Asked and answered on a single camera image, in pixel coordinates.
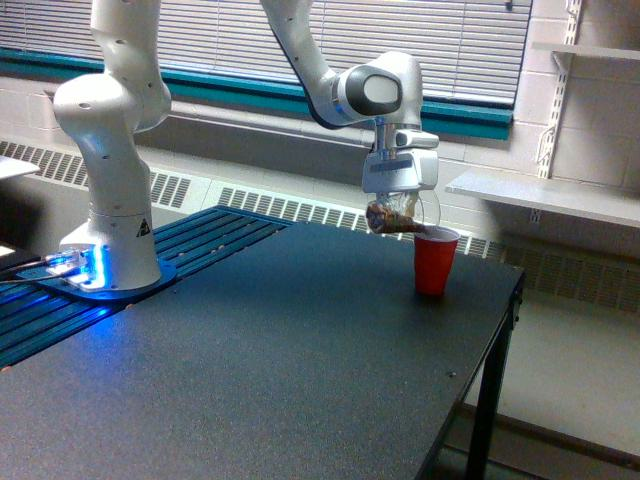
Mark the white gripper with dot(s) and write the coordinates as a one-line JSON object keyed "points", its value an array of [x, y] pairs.
{"points": [[402, 160]]}

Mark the clear plastic cup with contents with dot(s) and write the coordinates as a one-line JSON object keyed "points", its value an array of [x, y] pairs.
{"points": [[403, 212]]}

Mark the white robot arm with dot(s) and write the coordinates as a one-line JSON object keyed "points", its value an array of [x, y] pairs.
{"points": [[114, 250]]}

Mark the teal window sill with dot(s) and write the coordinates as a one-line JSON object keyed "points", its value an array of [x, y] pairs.
{"points": [[437, 116]]}

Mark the red plastic cup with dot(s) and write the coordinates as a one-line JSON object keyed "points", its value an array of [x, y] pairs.
{"points": [[434, 251]]}

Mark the white window blinds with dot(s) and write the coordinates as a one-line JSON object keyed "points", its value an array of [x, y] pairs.
{"points": [[468, 50]]}

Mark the black table leg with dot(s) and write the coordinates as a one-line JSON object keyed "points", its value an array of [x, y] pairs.
{"points": [[490, 390]]}

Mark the baseboard radiator grille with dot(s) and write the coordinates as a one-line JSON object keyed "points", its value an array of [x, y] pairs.
{"points": [[551, 272]]}

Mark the white tabletop at left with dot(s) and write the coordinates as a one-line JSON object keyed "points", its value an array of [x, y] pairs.
{"points": [[11, 168]]}

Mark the blue slotted mounting rails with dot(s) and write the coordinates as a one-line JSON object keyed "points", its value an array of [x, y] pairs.
{"points": [[34, 318]]}

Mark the upper white wall shelf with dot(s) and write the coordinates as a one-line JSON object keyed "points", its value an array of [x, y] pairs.
{"points": [[590, 51]]}

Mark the white wall shelf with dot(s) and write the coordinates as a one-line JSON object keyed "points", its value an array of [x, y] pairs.
{"points": [[590, 51], [556, 196]]}

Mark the lower white wall shelf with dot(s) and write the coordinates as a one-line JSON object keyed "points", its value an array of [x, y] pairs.
{"points": [[556, 196]]}

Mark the white shelf bracket rail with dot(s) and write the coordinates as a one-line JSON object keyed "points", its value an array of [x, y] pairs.
{"points": [[562, 58]]}

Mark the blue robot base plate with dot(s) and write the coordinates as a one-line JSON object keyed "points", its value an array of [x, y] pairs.
{"points": [[59, 287]]}

